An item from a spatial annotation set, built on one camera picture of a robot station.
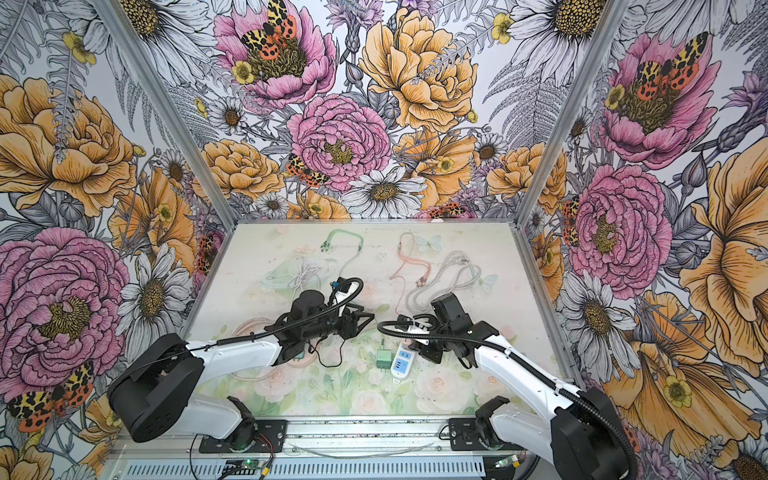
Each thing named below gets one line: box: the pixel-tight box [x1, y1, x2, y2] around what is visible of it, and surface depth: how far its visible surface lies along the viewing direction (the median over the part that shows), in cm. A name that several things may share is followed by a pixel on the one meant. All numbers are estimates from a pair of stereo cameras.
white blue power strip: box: [391, 345, 416, 380], surface depth 85 cm
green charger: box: [376, 339, 392, 373], surface depth 87 cm
